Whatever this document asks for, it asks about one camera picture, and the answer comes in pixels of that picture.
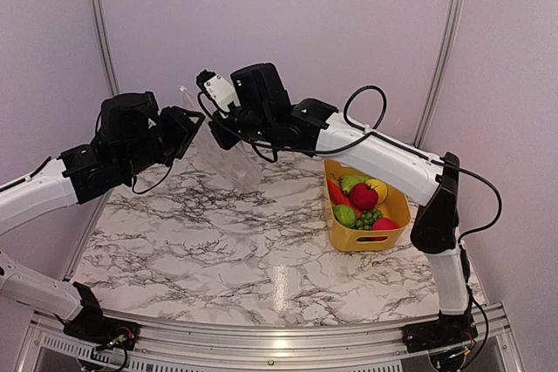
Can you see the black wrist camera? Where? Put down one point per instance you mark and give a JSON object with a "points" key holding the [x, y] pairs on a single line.
{"points": [[259, 88], [126, 117]]}

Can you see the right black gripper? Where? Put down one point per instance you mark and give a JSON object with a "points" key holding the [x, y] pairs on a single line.
{"points": [[224, 142]]}

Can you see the left aluminium frame post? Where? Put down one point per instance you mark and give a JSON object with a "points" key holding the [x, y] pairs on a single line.
{"points": [[98, 18]]}

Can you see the aluminium frame post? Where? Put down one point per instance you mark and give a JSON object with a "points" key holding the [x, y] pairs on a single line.
{"points": [[449, 35], [98, 18]]}

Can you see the red toy tomato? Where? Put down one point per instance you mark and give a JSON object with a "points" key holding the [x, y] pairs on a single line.
{"points": [[363, 197]]}

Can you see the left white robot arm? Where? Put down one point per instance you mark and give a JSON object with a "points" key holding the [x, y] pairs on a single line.
{"points": [[75, 177]]}

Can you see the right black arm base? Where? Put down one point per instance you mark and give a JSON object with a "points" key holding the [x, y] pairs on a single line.
{"points": [[444, 331]]}

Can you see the green toy pepper back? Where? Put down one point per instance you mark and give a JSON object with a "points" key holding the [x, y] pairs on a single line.
{"points": [[348, 181]]}

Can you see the yellow plastic basket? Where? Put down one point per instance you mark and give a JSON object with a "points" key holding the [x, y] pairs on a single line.
{"points": [[395, 207]]}

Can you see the green toy pepper front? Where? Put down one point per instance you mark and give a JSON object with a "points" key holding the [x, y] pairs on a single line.
{"points": [[345, 215]]}

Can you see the green toy pepper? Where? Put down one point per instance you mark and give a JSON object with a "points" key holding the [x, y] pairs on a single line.
{"points": [[348, 181], [345, 215]]}

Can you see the orange toy carrot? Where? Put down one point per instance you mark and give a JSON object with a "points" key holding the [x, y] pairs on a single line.
{"points": [[337, 197]]}

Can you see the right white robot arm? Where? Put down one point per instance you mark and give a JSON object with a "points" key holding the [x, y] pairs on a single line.
{"points": [[313, 127]]}

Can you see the green toy grapes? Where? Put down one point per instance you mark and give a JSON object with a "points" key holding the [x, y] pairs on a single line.
{"points": [[368, 219]]}

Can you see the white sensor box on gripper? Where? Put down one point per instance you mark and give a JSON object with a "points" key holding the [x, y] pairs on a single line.
{"points": [[219, 90]]}

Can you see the yellow toy lemon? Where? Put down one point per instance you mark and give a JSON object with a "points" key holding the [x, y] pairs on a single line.
{"points": [[380, 188]]}

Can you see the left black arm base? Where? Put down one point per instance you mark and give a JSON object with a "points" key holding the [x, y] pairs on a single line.
{"points": [[105, 332]]}

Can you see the red toy fruit front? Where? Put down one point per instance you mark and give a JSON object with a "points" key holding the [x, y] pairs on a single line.
{"points": [[384, 224]]}

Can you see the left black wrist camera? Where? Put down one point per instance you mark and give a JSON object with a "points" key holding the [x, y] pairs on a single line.
{"points": [[126, 117]]}

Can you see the clear zip top bag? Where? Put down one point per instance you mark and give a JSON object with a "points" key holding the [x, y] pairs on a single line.
{"points": [[235, 165]]}

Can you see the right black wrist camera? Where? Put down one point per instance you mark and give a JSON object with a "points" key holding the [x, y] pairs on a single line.
{"points": [[259, 88]]}

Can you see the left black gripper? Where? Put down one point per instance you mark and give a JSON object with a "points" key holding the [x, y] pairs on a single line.
{"points": [[183, 129]]}

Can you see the aluminium front rail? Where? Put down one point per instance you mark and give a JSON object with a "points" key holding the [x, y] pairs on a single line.
{"points": [[165, 345]]}

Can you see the right aluminium frame post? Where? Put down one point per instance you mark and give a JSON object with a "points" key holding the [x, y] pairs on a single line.
{"points": [[449, 35]]}

